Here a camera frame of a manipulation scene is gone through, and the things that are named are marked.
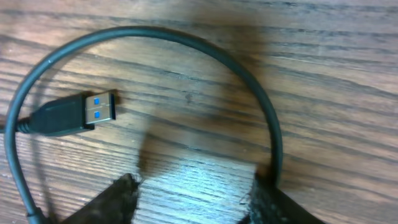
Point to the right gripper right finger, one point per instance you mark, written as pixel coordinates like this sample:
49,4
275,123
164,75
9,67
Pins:
269,205

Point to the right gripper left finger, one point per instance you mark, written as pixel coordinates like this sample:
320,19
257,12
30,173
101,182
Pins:
115,205

